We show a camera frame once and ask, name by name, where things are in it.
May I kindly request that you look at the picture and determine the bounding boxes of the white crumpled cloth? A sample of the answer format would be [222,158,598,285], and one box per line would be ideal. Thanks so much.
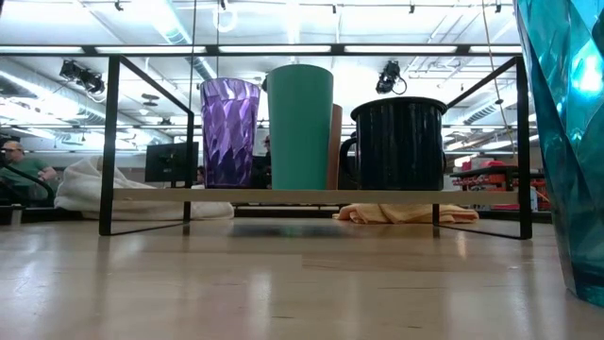
[53,155,236,222]

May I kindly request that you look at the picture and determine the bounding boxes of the person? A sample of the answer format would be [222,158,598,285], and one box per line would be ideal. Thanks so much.
[0,139,59,207]

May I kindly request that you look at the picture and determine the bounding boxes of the red storage bins rack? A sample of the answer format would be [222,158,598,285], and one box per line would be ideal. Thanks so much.
[449,157,552,213]

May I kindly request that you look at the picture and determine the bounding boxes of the black overhead frame bar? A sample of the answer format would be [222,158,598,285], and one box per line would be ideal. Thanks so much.
[0,42,524,59]

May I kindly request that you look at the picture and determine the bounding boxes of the purple faceted plastic tumbler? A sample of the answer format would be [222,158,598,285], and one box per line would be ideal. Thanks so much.
[199,76,262,190]

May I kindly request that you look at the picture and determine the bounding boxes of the plain green plastic cup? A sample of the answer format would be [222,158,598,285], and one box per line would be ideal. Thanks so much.
[265,63,335,192]

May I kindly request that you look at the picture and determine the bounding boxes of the teal faceted plastic tumbler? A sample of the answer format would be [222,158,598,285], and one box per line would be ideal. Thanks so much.
[512,0,604,309]

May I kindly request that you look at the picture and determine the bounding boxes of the black computer monitor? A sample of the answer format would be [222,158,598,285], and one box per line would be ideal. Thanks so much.
[143,141,201,190]

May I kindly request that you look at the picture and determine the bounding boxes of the black overhead camera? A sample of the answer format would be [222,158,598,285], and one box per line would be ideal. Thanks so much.
[375,59,409,96]

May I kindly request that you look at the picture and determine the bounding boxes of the yellow waffle cloth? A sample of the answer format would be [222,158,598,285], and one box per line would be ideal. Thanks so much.
[331,202,480,226]

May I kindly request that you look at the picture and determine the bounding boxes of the black-framed wooden shelf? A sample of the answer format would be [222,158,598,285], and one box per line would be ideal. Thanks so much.
[97,53,534,242]

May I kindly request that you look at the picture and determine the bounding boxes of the dark blue speckled enamel mug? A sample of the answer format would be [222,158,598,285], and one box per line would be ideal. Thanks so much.
[338,95,449,192]

